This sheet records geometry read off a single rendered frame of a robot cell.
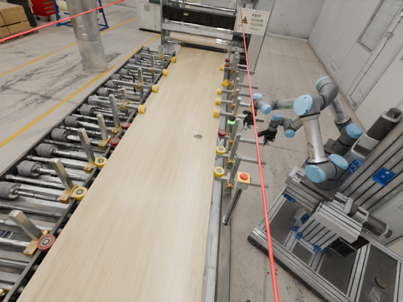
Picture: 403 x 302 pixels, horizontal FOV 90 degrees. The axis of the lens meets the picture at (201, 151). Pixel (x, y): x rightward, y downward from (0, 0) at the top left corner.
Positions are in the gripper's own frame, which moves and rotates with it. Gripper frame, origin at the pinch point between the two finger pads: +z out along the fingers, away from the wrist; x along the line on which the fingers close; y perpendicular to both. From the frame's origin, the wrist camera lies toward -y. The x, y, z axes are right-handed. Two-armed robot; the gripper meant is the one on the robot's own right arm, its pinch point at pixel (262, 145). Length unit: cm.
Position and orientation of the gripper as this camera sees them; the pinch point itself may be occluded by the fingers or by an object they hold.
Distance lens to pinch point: 207.5
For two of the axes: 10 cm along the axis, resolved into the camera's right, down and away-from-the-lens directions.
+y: 9.9, 1.6, -0.2
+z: -1.0, 7.2, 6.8
